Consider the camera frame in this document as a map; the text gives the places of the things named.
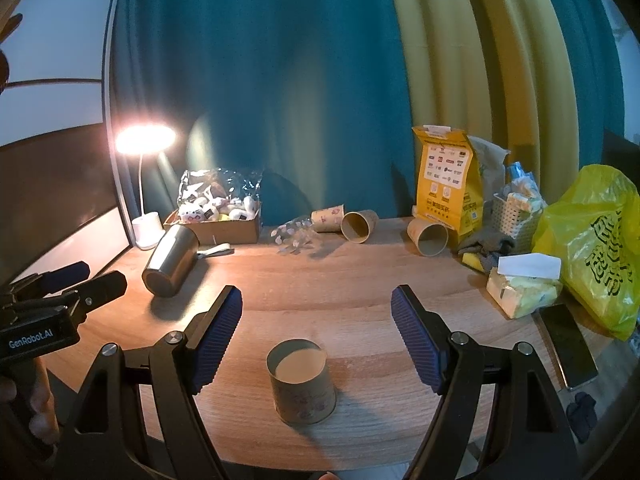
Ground patterned paper cup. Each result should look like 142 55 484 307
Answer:
311 204 347 233

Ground person's left hand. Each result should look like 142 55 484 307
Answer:
0 370 62 446

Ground small black cloth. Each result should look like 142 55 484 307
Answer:
565 391 598 443

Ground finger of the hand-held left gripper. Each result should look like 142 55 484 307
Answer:
59 270 128 331
9 261 91 297

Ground yellow tissue pack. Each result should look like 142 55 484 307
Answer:
486 254 563 320

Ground cardboard box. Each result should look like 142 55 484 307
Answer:
164 205 263 245

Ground beige paper bag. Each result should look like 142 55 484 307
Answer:
469 136 512 201

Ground black smartphone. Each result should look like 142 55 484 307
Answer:
539 304 599 390

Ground white desk lamp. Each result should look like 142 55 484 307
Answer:
115 124 178 252

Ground teal curtain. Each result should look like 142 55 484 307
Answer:
107 0 416 228
530 0 628 171

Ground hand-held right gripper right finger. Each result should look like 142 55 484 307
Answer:
390 284 582 480

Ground brown paper cup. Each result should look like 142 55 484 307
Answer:
266 339 337 427
341 209 379 244
406 217 449 257

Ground grey cloth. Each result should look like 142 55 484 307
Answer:
456 227 516 261

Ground white woven basket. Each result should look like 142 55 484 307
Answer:
491 192 548 253

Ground dark framed window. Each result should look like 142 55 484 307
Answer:
0 0 136 281

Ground clear plastic cup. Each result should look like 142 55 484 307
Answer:
272 216 321 256

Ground yellow sponge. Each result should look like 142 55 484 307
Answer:
461 252 501 273

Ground yellow curtain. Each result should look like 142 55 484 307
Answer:
385 0 601 221

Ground stainless steel cup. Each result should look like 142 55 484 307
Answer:
141 224 201 298

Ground yellow plastic bag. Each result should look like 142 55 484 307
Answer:
531 164 640 342

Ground silver foil bag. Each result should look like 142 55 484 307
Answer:
179 167 264 207

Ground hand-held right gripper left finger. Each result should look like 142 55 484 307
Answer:
52 284 245 480

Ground yellow paper bag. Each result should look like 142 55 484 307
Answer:
411 125 485 250

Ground plastic wrapped packets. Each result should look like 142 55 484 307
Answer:
502 160 546 211

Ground white strap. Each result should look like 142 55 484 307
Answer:
196 243 235 259

